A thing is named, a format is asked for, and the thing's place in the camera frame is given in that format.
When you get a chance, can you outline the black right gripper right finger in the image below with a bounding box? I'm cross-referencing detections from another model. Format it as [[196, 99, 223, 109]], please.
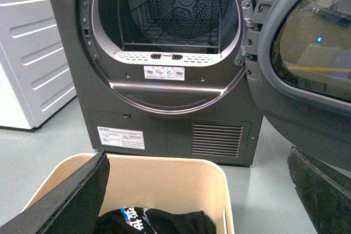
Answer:
[[287, 146, 350, 233]]

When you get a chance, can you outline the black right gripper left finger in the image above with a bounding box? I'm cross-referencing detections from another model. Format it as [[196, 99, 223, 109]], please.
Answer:
[[1, 151, 110, 233]]

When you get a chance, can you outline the beige plastic laundry hamper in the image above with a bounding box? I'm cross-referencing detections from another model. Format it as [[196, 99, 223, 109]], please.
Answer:
[[25, 153, 234, 233]]

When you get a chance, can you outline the black printed t-shirt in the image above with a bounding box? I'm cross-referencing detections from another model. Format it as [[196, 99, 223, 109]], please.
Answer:
[[93, 207, 217, 233]]

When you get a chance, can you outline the white washing machine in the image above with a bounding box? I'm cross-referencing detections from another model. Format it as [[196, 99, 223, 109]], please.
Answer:
[[1, 0, 76, 130]]

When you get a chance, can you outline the grey round dryer door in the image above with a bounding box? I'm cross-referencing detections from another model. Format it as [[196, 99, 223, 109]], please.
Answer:
[[243, 0, 350, 170]]

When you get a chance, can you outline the dark grey tumble dryer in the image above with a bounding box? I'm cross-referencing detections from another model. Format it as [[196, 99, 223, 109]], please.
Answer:
[[50, 0, 263, 167]]

